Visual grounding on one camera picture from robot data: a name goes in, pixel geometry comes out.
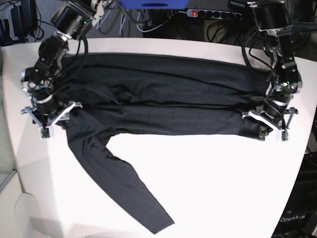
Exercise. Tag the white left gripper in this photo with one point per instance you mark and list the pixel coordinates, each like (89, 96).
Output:
(271, 124)

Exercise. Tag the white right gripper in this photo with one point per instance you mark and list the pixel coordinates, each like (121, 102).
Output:
(49, 114)

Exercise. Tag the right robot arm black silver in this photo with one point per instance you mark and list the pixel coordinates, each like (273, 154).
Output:
(72, 21)

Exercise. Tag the black OpenArm case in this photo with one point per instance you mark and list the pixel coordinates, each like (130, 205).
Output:
(299, 218)

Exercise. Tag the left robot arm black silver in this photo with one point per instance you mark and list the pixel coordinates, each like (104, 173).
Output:
(273, 19)

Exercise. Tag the blue box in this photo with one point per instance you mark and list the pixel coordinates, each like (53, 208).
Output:
(154, 4)

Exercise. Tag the dark grey long-sleeve T-shirt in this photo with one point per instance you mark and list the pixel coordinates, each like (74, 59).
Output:
(147, 94)

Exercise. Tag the black equipment on floor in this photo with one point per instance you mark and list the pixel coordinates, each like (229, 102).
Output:
(23, 23)

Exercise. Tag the white power strip red switch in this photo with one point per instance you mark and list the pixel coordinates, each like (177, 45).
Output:
(214, 14)

